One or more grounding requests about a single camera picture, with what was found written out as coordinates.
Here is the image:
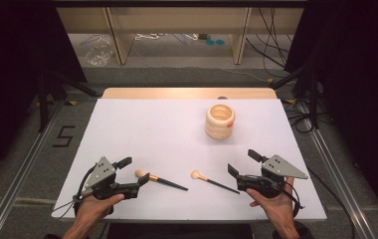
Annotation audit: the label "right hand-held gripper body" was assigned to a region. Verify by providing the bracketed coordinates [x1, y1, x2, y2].
[236, 153, 309, 199]

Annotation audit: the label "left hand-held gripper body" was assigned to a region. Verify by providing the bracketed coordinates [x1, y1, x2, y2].
[77, 156, 140, 202]

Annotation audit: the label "black-handled makeup brush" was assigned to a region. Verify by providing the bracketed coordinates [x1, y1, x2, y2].
[134, 168, 189, 192]
[190, 169, 241, 195]

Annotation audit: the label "ribbed wooden brush holder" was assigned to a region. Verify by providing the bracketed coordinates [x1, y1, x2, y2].
[205, 104, 237, 140]

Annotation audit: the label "person's left hand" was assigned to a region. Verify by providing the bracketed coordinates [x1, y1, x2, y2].
[74, 193, 125, 230]

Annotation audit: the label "person's right hand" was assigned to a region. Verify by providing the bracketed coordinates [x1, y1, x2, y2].
[246, 176, 297, 230]

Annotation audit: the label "white table cover sheet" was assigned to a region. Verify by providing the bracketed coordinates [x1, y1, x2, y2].
[51, 98, 328, 223]

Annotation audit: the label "black tripod stand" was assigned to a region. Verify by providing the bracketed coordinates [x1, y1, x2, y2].
[270, 63, 322, 130]
[37, 68, 100, 133]

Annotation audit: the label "wooden table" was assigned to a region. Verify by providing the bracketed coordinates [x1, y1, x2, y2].
[100, 87, 279, 101]

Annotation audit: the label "clear plastic bag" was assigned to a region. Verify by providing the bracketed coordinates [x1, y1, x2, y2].
[84, 35, 115, 68]

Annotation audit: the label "black curtain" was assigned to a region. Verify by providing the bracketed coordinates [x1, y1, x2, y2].
[0, 0, 88, 192]
[284, 0, 378, 230]

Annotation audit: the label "light wooden shelf unit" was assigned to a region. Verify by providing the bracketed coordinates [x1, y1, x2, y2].
[56, 7, 305, 66]

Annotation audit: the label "left hand-held gripper cable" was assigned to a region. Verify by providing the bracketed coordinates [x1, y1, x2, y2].
[51, 163, 99, 215]

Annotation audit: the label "black floor cables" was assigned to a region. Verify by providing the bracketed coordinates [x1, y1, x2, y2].
[282, 99, 331, 134]

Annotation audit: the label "aluminium floor rail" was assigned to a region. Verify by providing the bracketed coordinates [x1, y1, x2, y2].
[295, 101, 377, 239]
[0, 99, 66, 239]

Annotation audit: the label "hanging black cables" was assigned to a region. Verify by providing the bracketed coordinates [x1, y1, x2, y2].
[245, 7, 294, 80]

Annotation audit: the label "white cord bundle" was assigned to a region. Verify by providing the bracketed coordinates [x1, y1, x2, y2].
[133, 33, 167, 42]

